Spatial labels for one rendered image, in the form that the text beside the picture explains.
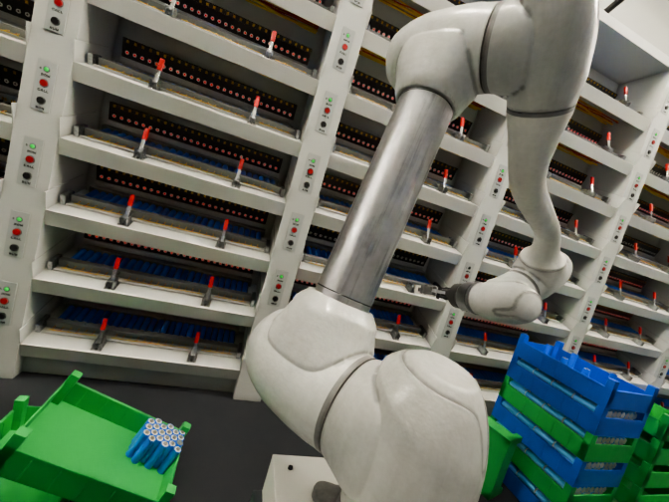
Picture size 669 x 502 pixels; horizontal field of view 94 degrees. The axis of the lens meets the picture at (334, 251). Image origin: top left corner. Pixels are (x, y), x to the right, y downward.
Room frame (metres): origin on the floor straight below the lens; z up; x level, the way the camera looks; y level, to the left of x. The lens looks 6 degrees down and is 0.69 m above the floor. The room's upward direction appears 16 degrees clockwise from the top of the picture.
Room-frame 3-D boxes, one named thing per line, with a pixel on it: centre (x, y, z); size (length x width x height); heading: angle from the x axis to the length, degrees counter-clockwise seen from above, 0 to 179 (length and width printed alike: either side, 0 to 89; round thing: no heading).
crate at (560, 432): (0.99, -0.86, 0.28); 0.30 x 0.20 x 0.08; 19
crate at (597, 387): (0.99, -0.86, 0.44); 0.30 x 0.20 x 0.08; 19
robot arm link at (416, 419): (0.39, -0.17, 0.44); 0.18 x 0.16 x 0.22; 53
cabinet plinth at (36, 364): (1.24, -0.15, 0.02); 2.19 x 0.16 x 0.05; 108
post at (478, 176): (1.32, -0.49, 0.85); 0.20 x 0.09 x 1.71; 18
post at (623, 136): (1.54, -1.16, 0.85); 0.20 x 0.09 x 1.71; 18
